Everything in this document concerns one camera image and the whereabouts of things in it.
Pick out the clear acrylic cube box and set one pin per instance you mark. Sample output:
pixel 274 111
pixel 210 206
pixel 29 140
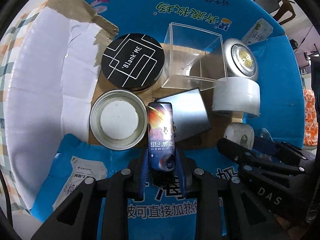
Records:
pixel 193 58

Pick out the checkered orange plaid cloth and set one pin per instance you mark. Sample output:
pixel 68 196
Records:
pixel 32 56

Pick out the black round compact case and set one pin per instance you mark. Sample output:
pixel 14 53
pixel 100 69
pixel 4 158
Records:
pixel 133 62

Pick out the black grey charger block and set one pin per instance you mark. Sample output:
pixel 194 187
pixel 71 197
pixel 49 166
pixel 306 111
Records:
pixel 188 112

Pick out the silver round puck light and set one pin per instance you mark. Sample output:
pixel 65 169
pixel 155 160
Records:
pixel 239 60

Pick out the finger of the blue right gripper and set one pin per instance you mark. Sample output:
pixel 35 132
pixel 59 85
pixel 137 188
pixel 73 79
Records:
pixel 265 146
pixel 233 151

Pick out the white earbud case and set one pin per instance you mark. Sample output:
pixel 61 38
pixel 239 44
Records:
pixel 240 133

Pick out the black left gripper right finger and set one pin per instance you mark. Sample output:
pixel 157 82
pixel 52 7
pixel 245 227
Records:
pixel 180 164

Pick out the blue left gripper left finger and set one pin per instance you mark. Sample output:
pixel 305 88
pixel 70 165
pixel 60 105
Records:
pixel 143 172

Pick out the black weight bench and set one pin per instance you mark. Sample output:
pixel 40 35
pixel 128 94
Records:
pixel 269 6

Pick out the blue cardboard box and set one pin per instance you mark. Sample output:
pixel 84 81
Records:
pixel 91 192

